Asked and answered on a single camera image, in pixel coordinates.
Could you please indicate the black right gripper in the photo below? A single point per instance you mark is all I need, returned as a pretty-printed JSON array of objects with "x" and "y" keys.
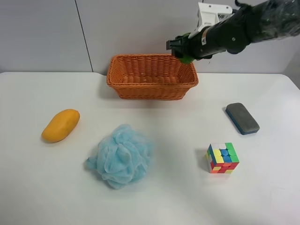
[{"x": 230, "y": 35}]

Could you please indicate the green lemon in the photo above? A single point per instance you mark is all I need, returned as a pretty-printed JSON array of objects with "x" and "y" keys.
[{"x": 184, "y": 53}]

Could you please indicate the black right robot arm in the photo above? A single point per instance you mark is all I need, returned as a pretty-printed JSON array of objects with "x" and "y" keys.
[{"x": 273, "y": 19}]

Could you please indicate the orange woven basket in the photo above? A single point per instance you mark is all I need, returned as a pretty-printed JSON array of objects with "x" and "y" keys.
[{"x": 150, "y": 76}]

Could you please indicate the grey blue whiteboard eraser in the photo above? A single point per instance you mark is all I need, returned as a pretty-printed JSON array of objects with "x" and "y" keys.
[{"x": 242, "y": 119}]

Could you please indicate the multicoloured puzzle cube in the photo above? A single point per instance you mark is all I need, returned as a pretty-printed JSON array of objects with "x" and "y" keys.
[{"x": 221, "y": 158}]

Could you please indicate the light blue bath loofah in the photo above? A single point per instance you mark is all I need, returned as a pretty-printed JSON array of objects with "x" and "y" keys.
[{"x": 123, "y": 157}]

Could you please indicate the yellow mango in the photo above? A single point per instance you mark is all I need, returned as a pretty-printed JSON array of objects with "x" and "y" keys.
[{"x": 61, "y": 125}]

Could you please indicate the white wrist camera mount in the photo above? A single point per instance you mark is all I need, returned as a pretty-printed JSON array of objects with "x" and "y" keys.
[{"x": 209, "y": 15}]

